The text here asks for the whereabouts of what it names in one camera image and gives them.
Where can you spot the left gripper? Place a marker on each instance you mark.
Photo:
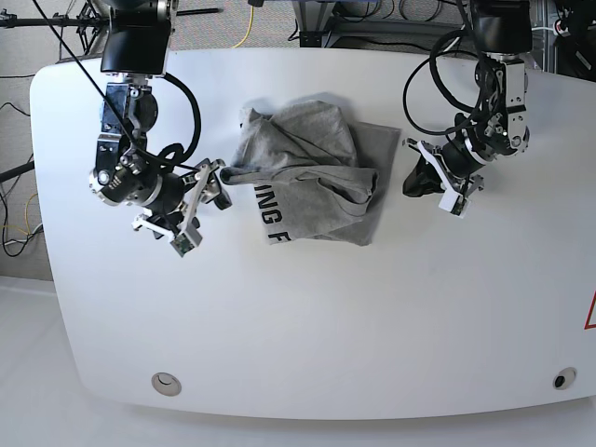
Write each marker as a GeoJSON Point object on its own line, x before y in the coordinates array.
{"type": "Point", "coordinates": [453, 166]}

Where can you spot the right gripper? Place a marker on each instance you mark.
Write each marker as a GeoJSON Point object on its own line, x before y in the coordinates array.
{"type": "Point", "coordinates": [170, 202]}

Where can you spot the grey T-shirt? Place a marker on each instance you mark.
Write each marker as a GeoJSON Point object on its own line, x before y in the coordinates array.
{"type": "Point", "coordinates": [315, 174]}

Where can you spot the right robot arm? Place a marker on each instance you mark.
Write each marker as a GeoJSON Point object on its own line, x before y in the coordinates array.
{"type": "Point", "coordinates": [125, 171]}

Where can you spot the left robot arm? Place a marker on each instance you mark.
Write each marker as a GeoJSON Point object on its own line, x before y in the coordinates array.
{"type": "Point", "coordinates": [496, 125]}

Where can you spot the table grommet hole left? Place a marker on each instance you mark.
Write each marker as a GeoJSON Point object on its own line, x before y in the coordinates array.
{"type": "Point", "coordinates": [166, 384]}

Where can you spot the table grommet hole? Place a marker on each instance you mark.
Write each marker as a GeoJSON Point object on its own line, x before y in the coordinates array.
{"type": "Point", "coordinates": [565, 378]}
{"type": "Point", "coordinates": [166, 384]}

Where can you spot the black tripod stand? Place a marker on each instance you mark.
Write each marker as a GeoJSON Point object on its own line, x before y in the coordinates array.
{"type": "Point", "coordinates": [46, 21]}

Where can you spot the red warning triangle sticker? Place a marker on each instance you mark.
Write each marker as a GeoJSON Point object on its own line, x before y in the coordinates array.
{"type": "Point", "coordinates": [591, 317]}

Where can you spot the table grommet hole right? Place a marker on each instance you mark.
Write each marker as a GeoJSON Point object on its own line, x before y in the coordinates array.
{"type": "Point", "coordinates": [565, 378]}

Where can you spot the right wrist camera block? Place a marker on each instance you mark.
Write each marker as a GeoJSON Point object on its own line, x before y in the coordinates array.
{"type": "Point", "coordinates": [186, 241]}

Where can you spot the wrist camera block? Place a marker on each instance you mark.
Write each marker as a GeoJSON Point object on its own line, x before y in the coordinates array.
{"type": "Point", "coordinates": [186, 241]}
{"type": "Point", "coordinates": [454, 203]}

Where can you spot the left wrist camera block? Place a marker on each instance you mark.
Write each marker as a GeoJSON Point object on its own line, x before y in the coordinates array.
{"type": "Point", "coordinates": [454, 203]}

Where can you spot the black metal frame base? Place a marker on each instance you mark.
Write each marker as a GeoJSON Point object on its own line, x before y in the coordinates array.
{"type": "Point", "coordinates": [321, 24]}

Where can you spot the aluminium frame post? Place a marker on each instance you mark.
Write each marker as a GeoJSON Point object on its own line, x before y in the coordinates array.
{"type": "Point", "coordinates": [543, 15]}

